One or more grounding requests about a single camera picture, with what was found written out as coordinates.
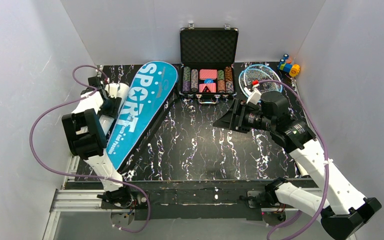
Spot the blue racket cover bag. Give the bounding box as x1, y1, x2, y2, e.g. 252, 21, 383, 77
106, 61, 178, 171

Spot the white shuttlecock tube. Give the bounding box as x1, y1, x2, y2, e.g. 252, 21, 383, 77
106, 83, 130, 131

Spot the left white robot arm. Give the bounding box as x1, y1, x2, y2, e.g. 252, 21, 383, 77
61, 76, 134, 208

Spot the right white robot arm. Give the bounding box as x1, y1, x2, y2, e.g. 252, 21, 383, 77
213, 91, 382, 240

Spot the colourful toy block train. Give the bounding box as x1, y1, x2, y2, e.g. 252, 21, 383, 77
277, 53, 301, 78

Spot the black poker chip case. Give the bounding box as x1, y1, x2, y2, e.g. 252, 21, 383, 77
177, 25, 239, 105

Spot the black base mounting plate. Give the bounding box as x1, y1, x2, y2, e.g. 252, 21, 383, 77
92, 178, 315, 222

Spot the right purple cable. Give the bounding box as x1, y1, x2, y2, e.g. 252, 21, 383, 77
256, 79, 330, 240

